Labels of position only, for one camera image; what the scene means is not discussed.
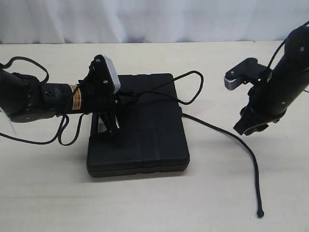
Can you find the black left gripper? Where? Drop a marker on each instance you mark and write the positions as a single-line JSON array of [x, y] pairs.
[[97, 95]]

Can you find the white backdrop curtain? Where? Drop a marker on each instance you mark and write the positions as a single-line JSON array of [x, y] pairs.
[[148, 21]]

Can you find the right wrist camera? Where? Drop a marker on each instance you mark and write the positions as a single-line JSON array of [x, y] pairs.
[[247, 71]]

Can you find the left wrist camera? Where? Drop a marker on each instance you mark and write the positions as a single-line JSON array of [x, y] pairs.
[[103, 76]]

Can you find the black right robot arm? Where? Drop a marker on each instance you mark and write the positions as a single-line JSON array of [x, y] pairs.
[[290, 77]]

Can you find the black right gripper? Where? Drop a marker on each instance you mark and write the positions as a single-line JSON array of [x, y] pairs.
[[264, 106]]

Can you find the black plastic carrying case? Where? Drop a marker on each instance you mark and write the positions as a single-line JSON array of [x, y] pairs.
[[151, 136]]

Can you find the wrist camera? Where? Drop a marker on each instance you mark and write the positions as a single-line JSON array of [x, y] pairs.
[[103, 76], [247, 71]]

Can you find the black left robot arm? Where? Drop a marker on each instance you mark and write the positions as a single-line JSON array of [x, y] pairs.
[[25, 99]]

